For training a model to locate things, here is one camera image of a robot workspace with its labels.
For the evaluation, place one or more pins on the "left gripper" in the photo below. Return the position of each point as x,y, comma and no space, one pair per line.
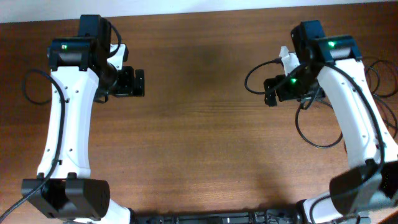
129,89

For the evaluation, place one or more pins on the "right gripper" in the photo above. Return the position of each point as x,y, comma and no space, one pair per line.
284,94

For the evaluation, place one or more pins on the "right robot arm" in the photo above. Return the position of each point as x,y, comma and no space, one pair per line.
332,67

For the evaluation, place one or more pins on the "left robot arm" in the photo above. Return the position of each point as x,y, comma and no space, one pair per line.
84,70

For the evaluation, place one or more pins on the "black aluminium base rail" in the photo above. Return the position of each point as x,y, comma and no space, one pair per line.
233,217

